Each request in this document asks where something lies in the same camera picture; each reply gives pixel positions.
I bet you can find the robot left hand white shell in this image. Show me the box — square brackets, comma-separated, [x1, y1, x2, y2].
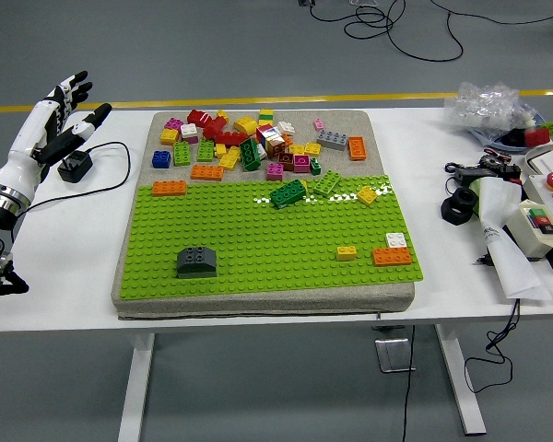
[0, 70, 113, 204]

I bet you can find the dark grey sloped brick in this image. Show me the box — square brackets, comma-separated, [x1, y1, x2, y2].
[174, 246, 198, 271]
[195, 247, 218, 271]

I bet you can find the light grey long brick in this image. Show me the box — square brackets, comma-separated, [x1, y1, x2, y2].
[315, 129, 350, 152]
[175, 265, 218, 280]

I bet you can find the orange long brick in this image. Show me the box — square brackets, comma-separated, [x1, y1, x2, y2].
[189, 164, 225, 181]
[347, 135, 368, 161]
[151, 180, 188, 198]
[371, 246, 413, 268]

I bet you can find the lime green long brick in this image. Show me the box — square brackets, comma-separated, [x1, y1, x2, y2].
[312, 169, 343, 198]
[172, 141, 192, 168]
[195, 138, 216, 163]

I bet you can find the red sloped brick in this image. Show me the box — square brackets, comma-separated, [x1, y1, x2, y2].
[186, 109, 213, 129]

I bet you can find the yellow long brick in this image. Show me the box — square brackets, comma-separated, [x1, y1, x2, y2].
[218, 145, 241, 172]

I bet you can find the red long brick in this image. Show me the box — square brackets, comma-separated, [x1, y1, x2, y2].
[214, 131, 249, 148]

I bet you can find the yellow arch brick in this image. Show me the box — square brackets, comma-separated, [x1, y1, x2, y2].
[232, 115, 260, 137]

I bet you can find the dark green long brick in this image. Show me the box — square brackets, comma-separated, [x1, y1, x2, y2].
[238, 137, 263, 172]
[269, 179, 308, 211]

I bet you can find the green studded baseplate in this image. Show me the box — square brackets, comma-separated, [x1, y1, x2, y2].
[118, 174, 424, 303]

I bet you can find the black power plug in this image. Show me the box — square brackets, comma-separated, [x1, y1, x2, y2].
[57, 150, 94, 184]

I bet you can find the brown orange blue red tower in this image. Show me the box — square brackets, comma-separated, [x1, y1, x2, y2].
[255, 122, 290, 160]

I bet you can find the white table leg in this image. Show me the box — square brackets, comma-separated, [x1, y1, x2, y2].
[117, 331, 156, 442]
[433, 323, 488, 436]

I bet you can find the grey-brown mat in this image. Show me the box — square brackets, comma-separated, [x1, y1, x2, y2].
[110, 109, 416, 321]

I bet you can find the metal floor plate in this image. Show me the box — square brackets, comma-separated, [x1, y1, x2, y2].
[374, 338, 417, 373]

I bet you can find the large black nut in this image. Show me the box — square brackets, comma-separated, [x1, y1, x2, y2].
[440, 187, 479, 227]

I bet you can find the black power adapter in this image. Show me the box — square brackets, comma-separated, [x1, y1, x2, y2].
[453, 166, 499, 186]

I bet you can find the clear plastic bag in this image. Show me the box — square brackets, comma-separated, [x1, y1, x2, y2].
[443, 81, 543, 142]

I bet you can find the pale blue bowl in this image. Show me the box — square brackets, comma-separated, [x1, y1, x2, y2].
[467, 112, 553, 151]

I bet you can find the small black part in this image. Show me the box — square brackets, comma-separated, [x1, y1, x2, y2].
[500, 128, 527, 147]

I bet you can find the white paper sheet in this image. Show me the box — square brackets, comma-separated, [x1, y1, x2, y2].
[477, 177, 553, 301]

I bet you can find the control box with buttons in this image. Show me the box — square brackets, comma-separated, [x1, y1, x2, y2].
[521, 170, 553, 277]

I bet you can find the white flat device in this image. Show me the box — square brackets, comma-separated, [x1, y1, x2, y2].
[523, 144, 553, 179]

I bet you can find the black plug cord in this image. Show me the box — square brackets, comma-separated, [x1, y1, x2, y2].
[10, 141, 132, 240]

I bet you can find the black hanging cable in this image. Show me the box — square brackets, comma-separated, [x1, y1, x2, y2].
[400, 324, 417, 442]
[464, 298, 521, 394]

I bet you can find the black floor cable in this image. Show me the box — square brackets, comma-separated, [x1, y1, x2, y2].
[430, 0, 553, 25]
[306, 0, 465, 63]

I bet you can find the black motor with red wires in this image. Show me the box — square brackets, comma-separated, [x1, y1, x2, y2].
[478, 154, 522, 183]

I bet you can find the small white switch box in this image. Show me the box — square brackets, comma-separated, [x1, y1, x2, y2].
[505, 199, 553, 262]

